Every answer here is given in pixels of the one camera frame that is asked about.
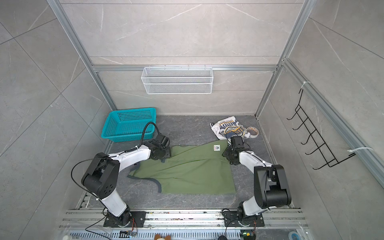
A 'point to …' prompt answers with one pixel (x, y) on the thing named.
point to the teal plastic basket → (124, 125)
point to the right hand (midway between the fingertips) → (227, 153)
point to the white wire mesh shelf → (177, 80)
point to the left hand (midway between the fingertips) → (167, 150)
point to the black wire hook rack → (330, 160)
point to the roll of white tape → (253, 131)
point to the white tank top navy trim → (226, 129)
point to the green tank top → (202, 168)
